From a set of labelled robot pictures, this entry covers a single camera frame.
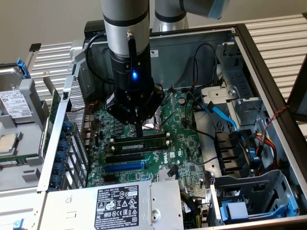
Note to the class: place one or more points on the blue expansion slot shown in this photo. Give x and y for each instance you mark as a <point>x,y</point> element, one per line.
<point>124,166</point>

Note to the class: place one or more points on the thin metal locking lever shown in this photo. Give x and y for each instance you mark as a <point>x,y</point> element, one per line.
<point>168,118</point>

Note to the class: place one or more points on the small black plate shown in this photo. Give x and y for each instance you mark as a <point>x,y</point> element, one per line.
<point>34,47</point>

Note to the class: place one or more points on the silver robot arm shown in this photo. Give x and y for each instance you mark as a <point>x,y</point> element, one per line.
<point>124,14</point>

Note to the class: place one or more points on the blue disk tray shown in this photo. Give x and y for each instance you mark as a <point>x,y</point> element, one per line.
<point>237,209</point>

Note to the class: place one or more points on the blue plastic tab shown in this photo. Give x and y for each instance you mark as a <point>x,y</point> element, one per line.
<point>18,225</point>

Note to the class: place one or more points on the dark blue retention clip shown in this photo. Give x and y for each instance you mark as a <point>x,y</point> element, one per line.
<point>62,156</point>
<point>64,145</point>
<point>67,125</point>
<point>59,168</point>
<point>62,134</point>
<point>57,180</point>

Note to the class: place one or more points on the grey power supply unit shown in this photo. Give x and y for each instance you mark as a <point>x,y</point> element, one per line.
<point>72,208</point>

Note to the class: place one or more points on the metal disk bay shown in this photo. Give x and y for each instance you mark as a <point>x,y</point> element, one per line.
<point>251,184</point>

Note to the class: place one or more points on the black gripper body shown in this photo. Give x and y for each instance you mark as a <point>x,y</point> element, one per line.
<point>134,86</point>

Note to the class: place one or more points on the silver chipset heat sink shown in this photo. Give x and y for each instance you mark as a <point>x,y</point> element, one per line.
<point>161,176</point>

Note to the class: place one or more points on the metal drive cage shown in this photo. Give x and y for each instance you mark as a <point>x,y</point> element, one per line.
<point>239,72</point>

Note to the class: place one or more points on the green RAM stick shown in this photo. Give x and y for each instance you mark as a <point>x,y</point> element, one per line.
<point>132,146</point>
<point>9,163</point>

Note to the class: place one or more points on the short black expansion slot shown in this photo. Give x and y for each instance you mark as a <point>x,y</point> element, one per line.
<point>109,178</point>

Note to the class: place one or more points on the long black expansion slot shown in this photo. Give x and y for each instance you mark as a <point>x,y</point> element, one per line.
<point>124,158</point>

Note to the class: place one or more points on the silver coin cell battery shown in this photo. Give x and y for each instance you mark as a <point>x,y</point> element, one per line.
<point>182,100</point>

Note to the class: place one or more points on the hard disk with blue bracket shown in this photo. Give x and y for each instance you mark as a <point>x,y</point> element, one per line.
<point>14,103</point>

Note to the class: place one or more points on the silver CPU socket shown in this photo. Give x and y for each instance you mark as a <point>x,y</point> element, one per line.
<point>157,122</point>

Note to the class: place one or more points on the black box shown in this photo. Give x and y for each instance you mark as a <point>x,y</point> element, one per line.
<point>93,27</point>

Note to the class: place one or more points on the green graphics card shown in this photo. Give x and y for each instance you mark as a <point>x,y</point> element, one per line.
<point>54,100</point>

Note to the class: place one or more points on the open PC case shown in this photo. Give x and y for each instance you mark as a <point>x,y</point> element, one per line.
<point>177,45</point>

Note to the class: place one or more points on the silver CPU chip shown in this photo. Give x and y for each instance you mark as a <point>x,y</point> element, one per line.
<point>7,143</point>

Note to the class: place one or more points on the green motherboard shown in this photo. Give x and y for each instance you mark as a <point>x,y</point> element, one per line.
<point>177,143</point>

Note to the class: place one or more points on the dark leaning panel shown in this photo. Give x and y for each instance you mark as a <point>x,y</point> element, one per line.
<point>293,107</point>

